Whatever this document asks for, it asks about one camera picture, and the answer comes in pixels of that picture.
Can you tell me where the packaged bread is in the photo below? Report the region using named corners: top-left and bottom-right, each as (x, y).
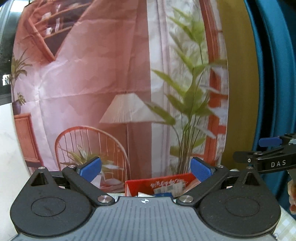
top-left (184, 178), bottom-right (201, 192)

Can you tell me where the blue white tissue pack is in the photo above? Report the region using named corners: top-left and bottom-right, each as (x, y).
top-left (154, 192), bottom-right (174, 199)

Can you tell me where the white knotted cloth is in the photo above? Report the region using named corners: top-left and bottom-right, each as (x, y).
top-left (137, 192), bottom-right (154, 197)

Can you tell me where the printed living room backdrop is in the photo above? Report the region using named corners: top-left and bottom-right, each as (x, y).
top-left (10, 0), bottom-right (228, 192)

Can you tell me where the person right hand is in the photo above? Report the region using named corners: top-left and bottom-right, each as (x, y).
top-left (287, 180), bottom-right (296, 215)

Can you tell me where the red strawberry cardboard box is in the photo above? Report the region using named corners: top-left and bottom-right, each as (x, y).
top-left (125, 173), bottom-right (196, 197)

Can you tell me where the green checked tablecloth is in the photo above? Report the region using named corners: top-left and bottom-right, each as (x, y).
top-left (273, 207), bottom-right (296, 241)

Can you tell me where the teal curtain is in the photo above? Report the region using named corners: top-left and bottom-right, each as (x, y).
top-left (244, 0), bottom-right (296, 207)

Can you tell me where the dark window frame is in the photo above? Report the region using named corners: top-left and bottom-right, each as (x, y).
top-left (1, 1), bottom-right (27, 105)

